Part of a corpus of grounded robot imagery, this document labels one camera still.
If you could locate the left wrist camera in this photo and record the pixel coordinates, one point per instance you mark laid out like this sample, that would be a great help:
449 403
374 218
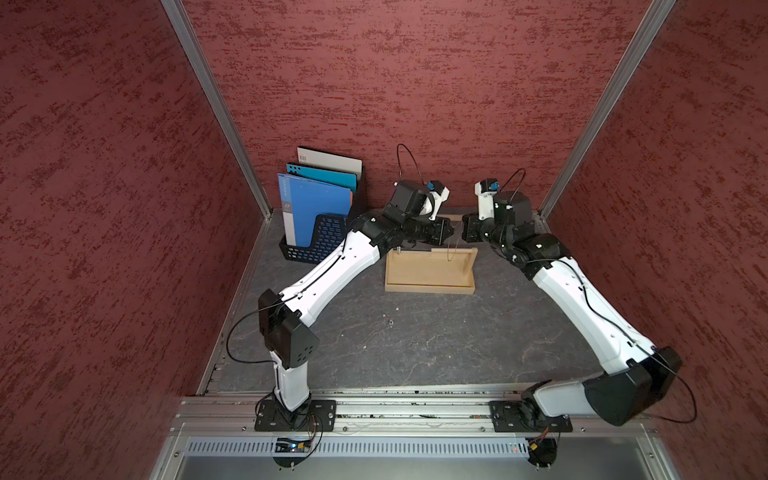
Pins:
437 194

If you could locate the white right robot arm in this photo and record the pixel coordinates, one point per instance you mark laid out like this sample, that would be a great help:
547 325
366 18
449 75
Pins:
635 373

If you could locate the wooden jewelry display stand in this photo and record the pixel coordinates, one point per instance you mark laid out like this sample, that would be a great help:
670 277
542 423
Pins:
446 270

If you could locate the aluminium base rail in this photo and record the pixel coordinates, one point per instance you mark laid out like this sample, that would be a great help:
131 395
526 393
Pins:
437 432

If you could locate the aluminium corner post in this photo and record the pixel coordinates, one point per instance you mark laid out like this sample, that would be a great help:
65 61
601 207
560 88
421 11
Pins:
643 37
184 31

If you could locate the blue folder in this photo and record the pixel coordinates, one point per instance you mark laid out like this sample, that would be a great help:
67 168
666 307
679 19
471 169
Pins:
303 200

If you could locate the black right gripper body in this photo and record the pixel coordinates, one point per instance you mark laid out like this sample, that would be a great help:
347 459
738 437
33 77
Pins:
477 229

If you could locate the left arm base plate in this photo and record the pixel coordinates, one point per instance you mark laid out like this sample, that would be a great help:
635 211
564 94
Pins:
313 416

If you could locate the teal folder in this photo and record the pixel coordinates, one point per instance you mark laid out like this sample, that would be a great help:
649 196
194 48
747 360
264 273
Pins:
338 178

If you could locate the black mesh file holder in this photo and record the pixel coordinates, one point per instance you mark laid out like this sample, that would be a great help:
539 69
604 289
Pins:
329 231

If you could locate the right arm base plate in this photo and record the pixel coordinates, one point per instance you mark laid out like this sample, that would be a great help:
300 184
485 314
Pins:
510 417

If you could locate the left aluminium corner post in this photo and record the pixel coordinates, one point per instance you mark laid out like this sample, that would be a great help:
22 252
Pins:
184 31

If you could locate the white grey folder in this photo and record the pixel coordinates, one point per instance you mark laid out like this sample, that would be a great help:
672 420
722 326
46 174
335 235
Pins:
326 160

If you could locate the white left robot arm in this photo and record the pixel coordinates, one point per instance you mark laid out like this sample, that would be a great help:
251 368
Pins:
286 318

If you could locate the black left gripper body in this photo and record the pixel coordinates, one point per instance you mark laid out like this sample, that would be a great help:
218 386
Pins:
429 231

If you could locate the right aluminium corner post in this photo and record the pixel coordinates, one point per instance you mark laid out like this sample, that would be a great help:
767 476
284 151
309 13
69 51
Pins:
643 37

